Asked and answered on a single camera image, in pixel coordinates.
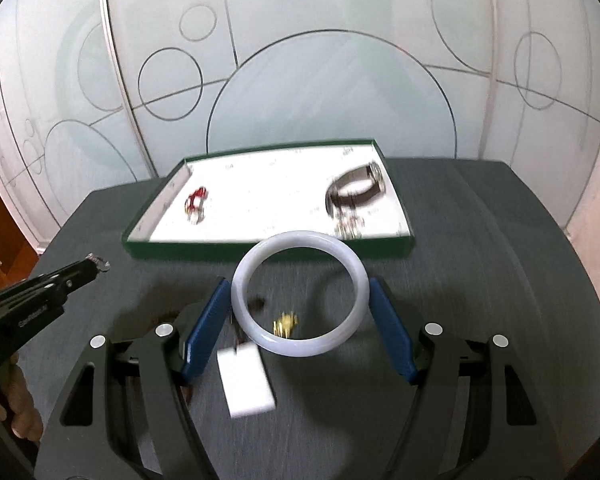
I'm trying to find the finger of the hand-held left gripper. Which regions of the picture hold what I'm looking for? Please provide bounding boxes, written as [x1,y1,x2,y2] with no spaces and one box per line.
[45,265,110,306]
[30,258,98,288]

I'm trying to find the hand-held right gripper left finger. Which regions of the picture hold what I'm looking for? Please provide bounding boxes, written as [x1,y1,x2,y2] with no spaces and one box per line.
[35,277,231,480]

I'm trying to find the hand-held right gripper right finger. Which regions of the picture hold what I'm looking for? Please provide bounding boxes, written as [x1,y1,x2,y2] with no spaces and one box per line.
[369,277,566,480]

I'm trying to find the white jade bangle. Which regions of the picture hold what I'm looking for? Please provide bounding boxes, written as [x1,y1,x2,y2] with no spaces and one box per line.
[231,230,370,358]

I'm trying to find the silver pearl chain bracelet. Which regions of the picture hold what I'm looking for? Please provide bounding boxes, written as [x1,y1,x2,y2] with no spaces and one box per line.
[332,212,365,238]

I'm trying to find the red cord charm bracelet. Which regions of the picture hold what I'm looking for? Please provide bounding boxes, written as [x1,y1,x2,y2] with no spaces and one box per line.
[182,186,211,225]

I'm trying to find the green shallow box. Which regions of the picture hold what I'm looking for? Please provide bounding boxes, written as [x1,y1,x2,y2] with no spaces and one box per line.
[122,138,415,261]

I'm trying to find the brown leather strap watch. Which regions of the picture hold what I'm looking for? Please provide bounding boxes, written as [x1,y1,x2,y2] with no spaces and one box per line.
[325,161,388,217]

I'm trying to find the person's left hand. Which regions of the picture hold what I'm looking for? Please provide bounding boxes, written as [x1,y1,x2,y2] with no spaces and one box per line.
[0,352,43,441]

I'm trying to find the small gold frog charm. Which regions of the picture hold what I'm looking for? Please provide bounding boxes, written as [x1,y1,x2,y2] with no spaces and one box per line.
[272,312,299,338]

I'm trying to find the brown wooden cabinet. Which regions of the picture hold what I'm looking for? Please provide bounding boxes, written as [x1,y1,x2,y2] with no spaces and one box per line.
[0,147,40,291]

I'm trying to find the frosted glass sliding door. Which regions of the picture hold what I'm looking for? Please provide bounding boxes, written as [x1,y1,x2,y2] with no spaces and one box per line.
[100,0,498,181]
[485,0,600,231]
[0,0,156,246]

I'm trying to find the white jade pendant black cord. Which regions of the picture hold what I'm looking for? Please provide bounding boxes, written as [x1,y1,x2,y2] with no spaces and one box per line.
[215,296,277,418]

